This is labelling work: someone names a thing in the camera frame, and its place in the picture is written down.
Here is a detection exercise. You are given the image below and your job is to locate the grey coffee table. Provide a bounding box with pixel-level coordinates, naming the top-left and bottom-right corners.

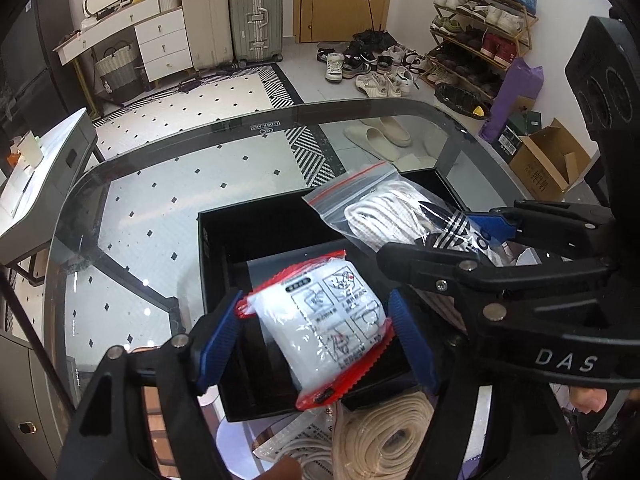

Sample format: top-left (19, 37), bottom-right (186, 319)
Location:
top-left (0, 107), bottom-right (98, 281)

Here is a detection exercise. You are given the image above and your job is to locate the zip bag of white laces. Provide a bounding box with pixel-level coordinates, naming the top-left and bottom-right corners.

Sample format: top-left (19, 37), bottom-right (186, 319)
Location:
top-left (302, 162), bottom-right (541, 267)

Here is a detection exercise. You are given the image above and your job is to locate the purple bag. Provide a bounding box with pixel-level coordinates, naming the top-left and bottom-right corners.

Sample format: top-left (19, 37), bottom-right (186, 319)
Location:
top-left (479, 57), bottom-right (545, 143)

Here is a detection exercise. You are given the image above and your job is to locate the silver suitcase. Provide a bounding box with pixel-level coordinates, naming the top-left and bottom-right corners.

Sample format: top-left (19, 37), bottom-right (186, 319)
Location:
top-left (228, 0), bottom-right (285, 65)

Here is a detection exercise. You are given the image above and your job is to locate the metal shoe rack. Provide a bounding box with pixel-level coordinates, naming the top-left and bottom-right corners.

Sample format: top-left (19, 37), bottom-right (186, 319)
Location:
top-left (419, 0), bottom-right (540, 106)

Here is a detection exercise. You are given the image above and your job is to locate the printed plastic packet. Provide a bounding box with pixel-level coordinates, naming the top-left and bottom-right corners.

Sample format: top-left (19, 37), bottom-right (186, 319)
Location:
top-left (252, 400), bottom-right (346, 480)

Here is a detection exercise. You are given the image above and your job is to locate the glass table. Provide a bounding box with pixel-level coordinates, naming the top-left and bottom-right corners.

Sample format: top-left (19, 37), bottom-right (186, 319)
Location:
top-left (92, 62), bottom-right (346, 196)

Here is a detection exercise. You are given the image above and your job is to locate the person's right hand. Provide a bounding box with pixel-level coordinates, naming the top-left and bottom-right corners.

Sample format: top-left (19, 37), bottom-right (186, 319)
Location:
top-left (570, 386), bottom-right (627, 414)

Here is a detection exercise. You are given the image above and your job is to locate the black umbrella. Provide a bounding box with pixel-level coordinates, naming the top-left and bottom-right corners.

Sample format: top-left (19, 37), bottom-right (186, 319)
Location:
top-left (350, 0), bottom-right (399, 54)

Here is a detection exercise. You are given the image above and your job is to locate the dark grey refrigerator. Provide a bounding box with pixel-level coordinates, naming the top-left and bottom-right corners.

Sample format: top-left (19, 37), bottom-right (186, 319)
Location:
top-left (0, 0), bottom-right (88, 128)

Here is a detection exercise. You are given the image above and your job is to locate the grey cabinet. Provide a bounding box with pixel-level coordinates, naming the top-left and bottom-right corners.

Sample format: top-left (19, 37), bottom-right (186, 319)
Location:
top-left (0, 330), bottom-right (76, 480)

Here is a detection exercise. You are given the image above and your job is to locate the cream suitcase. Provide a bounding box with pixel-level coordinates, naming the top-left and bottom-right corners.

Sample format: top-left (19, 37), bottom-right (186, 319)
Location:
top-left (180, 0), bottom-right (236, 72)

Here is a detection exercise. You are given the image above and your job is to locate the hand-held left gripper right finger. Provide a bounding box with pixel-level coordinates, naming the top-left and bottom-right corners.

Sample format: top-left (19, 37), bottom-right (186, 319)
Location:
top-left (387, 290), bottom-right (583, 480)

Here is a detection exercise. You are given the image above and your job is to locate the group of loose sneakers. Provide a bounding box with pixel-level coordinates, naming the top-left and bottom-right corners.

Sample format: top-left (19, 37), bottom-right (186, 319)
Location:
top-left (316, 42), bottom-right (431, 98)

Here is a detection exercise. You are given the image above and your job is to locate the cardboard box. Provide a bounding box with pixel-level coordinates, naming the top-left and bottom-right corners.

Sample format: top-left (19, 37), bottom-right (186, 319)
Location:
top-left (509, 119), bottom-right (592, 202)

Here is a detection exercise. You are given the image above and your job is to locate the woven basket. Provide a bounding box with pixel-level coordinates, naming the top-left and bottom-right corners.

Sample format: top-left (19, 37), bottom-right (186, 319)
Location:
top-left (95, 42), bottom-right (142, 106)

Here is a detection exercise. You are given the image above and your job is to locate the white desk with drawers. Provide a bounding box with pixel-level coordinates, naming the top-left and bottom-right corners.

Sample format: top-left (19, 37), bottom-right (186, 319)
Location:
top-left (52, 0), bottom-right (195, 111)

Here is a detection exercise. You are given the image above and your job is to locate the red-edged white packet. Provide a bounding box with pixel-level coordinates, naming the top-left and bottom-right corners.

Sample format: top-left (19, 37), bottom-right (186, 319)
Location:
top-left (235, 249), bottom-right (396, 411)

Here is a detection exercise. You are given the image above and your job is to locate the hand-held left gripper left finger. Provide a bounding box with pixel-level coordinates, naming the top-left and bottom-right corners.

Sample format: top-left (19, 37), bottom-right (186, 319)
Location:
top-left (60, 290), bottom-right (247, 480)

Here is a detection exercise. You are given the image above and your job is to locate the beige slipper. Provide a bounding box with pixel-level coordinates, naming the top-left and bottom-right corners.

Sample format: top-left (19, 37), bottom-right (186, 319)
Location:
top-left (344, 122), bottom-right (401, 163)
top-left (370, 116), bottom-right (412, 148)

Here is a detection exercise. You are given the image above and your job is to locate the wooden door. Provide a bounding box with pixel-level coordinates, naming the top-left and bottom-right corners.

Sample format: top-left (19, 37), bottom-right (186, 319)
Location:
top-left (294, 0), bottom-right (397, 45)

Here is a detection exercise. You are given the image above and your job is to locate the cream rope coil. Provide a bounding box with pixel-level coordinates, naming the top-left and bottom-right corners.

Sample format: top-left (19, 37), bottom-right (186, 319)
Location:
top-left (332, 392), bottom-right (436, 480)

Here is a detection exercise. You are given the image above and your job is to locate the black shoe box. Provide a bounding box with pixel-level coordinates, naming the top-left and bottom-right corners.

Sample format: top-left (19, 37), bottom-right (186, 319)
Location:
top-left (492, 126), bottom-right (525, 163)

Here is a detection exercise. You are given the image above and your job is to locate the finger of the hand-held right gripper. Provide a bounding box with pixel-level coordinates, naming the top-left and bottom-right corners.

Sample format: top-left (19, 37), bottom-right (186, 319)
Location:
top-left (376, 241), bottom-right (617, 327)
top-left (469, 199), bottom-right (615, 242)

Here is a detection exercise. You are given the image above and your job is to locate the shelved shoe collection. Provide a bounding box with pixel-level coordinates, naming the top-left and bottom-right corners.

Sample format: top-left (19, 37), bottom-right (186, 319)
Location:
top-left (431, 0), bottom-right (538, 96)

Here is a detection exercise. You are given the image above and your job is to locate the green shoe box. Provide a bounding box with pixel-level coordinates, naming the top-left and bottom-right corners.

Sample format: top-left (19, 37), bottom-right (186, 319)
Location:
top-left (507, 110), bottom-right (543, 137)

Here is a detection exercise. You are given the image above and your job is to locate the trash bin with black liner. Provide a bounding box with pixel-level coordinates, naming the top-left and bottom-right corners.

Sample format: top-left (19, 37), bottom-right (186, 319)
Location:
top-left (434, 82), bottom-right (493, 121)

